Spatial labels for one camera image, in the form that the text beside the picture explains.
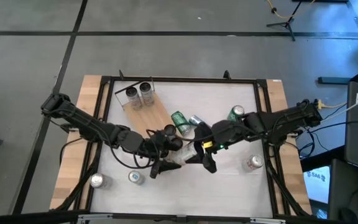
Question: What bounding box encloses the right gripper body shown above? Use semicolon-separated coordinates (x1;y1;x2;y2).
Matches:
202;123;229;153

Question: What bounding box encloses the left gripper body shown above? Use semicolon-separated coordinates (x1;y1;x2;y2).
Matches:
135;130;170;159

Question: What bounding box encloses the Celsius Peach Vibe can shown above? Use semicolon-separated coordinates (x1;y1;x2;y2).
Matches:
139;81;155;106
125;86;142;110

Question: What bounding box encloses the dark green soda can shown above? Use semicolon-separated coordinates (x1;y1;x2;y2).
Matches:
170;110;193;136

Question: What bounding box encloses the wooden tray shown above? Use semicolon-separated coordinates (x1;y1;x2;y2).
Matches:
113;77;186;162

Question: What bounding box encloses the green Sprite can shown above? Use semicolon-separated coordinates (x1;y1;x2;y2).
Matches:
227;104;246;123

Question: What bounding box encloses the white can with red print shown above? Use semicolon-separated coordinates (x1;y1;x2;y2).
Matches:
246;154;265;172

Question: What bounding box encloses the plain silver can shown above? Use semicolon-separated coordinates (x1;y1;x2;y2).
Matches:
89;172;108;190

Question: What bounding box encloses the dark furniture foot bar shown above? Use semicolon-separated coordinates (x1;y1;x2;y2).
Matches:
317;76;354;85

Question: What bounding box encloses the dark grey cabinet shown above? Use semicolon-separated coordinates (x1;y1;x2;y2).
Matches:
328;158;358;222

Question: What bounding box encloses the black tripod stand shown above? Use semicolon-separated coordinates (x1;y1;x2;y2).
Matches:
265;0;304;42

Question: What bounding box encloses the black table frame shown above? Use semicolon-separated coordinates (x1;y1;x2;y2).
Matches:
85;70;291;218

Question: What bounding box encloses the black cable bundle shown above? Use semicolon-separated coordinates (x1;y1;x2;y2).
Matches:
54;167;94;212
267;155;311;217

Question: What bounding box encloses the black rig rail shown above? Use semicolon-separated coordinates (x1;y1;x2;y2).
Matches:
0;210;358;224

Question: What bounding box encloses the white cable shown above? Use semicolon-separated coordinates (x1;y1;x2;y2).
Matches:
303;88;358;133

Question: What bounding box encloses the yellow extension cable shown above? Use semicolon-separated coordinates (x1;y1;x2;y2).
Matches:
265;0;317;19

